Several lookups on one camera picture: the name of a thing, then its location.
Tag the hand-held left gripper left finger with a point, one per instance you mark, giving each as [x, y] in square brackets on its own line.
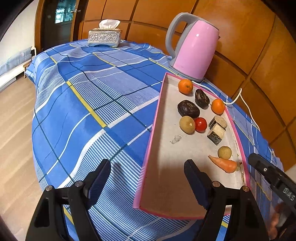
[98, 185]

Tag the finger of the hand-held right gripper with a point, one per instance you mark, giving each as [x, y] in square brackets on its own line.
[259, 162]

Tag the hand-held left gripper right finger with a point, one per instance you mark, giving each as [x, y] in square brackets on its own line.
[196, 185]

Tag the small orange carrot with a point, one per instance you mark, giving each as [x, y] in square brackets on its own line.
[225, 164]

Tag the small yellow round potato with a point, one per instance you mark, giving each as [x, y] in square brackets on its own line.
[224, 152]

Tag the pink rimmed white tray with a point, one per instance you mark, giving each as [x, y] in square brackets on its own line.
[166, 162]

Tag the red cherry tomato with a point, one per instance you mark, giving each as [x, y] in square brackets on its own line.
[200, 124]

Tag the orange mandarin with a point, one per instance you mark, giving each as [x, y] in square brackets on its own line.
[217, 106]
[185, 86]

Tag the dark wrinkled date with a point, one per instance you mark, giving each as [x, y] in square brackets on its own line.
[201, 99]
[188, 109]

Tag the person's right hand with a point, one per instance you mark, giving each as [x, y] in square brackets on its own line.
[274, 222]

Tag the blue checked tablecloth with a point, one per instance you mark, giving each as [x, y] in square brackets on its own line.
[81, 92]

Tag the grey kettle base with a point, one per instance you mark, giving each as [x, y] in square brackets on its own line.
[195, 80]

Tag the wooden wardrobe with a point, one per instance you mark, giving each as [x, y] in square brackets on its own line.
[254, 34]

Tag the pink electric kettle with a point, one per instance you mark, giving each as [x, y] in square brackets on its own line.
[196, 51]

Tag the silver embossed tissue box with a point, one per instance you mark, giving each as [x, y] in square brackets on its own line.
[104, 38]

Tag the bench with blue cushions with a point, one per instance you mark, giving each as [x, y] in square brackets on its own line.
[13, 62]

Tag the dark wooden glass door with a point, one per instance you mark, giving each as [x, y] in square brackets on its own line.
[49, 34]

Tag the white tissue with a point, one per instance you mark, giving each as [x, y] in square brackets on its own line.
[108, 24]

